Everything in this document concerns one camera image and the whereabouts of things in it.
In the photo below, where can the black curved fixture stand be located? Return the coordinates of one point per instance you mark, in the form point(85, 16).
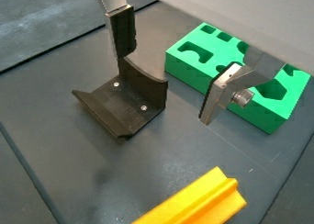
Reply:
point(128, 101)

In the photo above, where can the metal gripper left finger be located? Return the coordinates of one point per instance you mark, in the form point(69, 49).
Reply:
point(120, 21)

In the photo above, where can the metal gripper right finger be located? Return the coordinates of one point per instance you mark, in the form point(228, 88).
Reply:
point(228, 87)

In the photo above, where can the orange star prism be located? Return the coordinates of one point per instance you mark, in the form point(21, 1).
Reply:
point(208, 201)

